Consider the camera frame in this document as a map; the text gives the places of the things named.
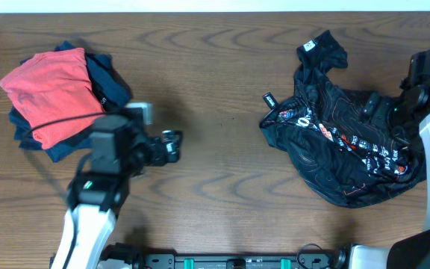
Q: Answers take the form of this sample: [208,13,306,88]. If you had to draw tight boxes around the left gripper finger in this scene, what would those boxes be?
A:
[166,142,180,163]
[162,130,182,143]

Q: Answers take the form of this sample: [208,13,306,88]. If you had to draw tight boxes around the black printed cycling jersey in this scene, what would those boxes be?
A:
[259,31,426,208]

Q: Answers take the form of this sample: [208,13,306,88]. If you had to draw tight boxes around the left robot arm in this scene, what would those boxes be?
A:
[51,111,183,269]

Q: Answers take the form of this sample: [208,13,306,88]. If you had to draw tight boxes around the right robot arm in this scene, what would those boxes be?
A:
[339,50,430,269]

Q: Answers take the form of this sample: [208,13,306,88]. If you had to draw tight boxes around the folded navy blue shirt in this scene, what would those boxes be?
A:
[8,52,132,163]

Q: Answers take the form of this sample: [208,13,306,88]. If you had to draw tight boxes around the folded red shirt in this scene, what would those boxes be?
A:
[0,48,104,149]

